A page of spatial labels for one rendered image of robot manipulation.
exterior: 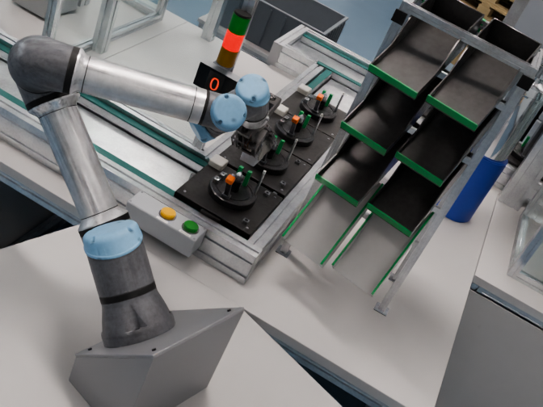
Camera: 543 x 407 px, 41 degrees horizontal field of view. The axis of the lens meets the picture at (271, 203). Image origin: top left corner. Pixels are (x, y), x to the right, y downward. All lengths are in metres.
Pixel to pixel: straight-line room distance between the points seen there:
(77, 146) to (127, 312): 0.38
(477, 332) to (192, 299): 1.13
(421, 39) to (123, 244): 0.87
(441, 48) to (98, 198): 0.88
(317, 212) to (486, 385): 1.08
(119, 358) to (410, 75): 0.90
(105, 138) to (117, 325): 0.86
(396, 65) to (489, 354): 1.26
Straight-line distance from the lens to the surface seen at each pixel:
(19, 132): 2.15
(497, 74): 1.84
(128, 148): 2.20
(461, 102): 1.74
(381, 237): 1.96
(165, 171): 2.15
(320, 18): 4.23
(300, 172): 2.30
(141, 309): 1.48
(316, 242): 1.94
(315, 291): 2.06
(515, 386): 2.74
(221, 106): 1.49
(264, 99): 1.65
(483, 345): 2.66
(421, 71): 1.76
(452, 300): 2.33
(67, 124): 1.61
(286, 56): 3.16
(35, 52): 1.51
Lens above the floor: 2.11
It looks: 33 degrees down
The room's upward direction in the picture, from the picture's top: 25 degrees clockwise
